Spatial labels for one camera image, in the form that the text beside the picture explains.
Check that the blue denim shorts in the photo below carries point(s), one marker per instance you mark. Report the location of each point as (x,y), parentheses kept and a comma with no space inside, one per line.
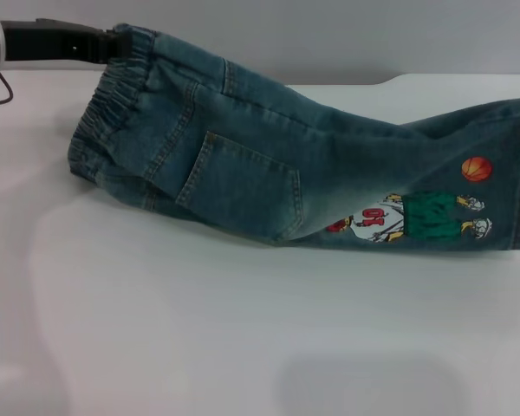
(242,151)

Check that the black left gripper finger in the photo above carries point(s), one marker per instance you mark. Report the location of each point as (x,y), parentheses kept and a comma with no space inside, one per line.
(118,36)
(117,49)

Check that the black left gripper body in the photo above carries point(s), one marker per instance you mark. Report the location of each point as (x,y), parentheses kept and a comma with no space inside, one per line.
(47,41)

